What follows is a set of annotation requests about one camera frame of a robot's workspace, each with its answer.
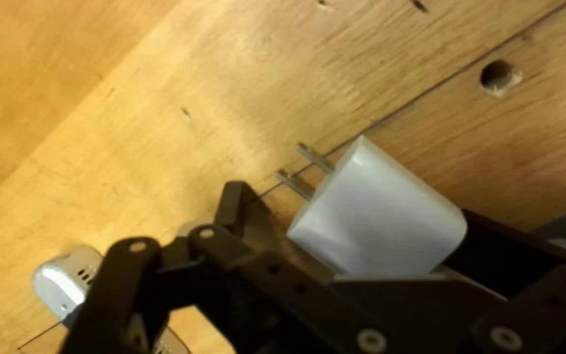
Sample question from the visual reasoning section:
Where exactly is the white cube charger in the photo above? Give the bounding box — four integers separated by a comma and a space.
275, 135, 469, 282

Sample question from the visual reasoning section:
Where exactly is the small silver metal device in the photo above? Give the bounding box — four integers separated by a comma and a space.
31, 245, 190, 354

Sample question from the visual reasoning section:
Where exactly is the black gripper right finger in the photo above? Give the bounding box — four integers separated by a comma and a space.
442, 209, 566, 354

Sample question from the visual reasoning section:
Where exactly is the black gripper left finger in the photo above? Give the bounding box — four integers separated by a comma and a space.
59, 180, 397, 354

